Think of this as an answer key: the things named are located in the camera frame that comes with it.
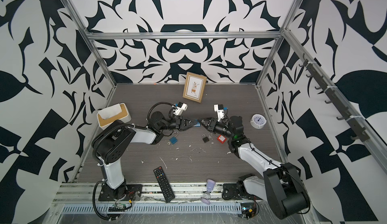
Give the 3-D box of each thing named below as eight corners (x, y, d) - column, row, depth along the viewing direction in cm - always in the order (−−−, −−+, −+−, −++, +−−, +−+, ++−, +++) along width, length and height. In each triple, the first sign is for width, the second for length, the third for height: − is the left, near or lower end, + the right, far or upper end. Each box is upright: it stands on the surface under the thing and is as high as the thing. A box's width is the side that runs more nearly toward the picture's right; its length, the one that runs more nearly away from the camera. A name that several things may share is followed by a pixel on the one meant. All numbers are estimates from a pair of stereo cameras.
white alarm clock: (251, 129, 99) (253, 126, 96) (248, 116, 105) (250, 113, 102) (266, 129, 99) (269, 126, 96) (262, 117, 105) (264, 113, 102)
